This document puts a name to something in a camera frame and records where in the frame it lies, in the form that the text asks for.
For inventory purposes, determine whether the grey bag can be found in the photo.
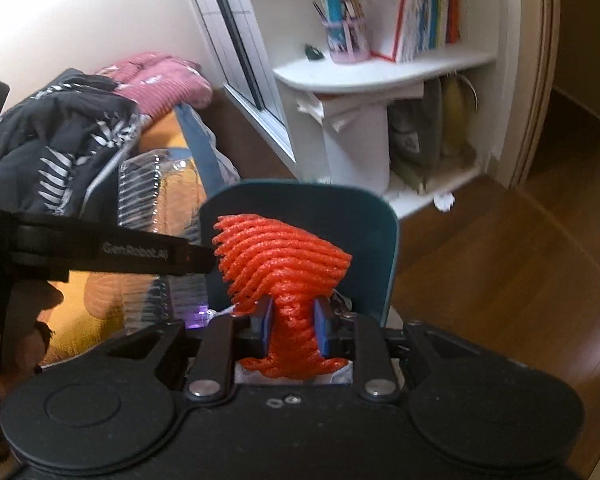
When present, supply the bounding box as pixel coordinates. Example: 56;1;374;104
387;77;443;193

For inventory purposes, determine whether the black leaf-print duvet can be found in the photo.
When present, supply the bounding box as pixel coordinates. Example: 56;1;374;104
0;67;143;218

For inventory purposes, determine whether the clear ridged plastic tray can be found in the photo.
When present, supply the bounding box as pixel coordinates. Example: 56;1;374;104
117;149;216;331

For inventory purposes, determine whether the bed with orange floral sheet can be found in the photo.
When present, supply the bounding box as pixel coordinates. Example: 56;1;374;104
40;102;241;366

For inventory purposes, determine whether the white sliding wardrobe door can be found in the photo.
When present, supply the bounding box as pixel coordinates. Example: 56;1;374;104
177;0;298;166

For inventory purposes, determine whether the pink pen holder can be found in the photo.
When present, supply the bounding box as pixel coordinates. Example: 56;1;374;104
312;0;371;65

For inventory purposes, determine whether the orange foam net sleeve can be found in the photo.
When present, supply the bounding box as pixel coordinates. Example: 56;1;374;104
212;212;353;378

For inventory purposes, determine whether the wooden door frame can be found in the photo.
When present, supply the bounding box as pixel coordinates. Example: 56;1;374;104
495;0;566;188

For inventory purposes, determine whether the pink ribbed pillow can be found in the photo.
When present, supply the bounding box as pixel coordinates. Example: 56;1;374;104
95;51;213;118

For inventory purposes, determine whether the white shelf unit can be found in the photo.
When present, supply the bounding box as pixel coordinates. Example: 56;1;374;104
237;0;551;221

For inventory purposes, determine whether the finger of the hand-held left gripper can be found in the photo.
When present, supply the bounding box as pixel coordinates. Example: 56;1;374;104
167;242;217;277

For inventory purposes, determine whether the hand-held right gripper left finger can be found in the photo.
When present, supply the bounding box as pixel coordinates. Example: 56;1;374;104
105;296;273;403

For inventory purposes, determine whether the red-framed white booklet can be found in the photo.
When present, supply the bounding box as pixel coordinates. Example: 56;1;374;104
355;0;413;63

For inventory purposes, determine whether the teal bin with deer print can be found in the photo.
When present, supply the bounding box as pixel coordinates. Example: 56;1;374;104
200;179;400;386

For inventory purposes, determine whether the stack of loose papers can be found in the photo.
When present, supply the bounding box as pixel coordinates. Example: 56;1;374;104
296;91;341;133

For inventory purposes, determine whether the person's left hand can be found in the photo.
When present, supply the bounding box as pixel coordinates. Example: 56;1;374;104
0;284;64;373

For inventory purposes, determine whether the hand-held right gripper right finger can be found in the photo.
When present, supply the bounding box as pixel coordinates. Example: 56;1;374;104
314;296;481;403

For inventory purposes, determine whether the yellow bag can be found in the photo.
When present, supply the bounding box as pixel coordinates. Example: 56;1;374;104
440;75;473;158

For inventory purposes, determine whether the row of colourful books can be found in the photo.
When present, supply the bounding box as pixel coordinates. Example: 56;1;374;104
405;0;463;53

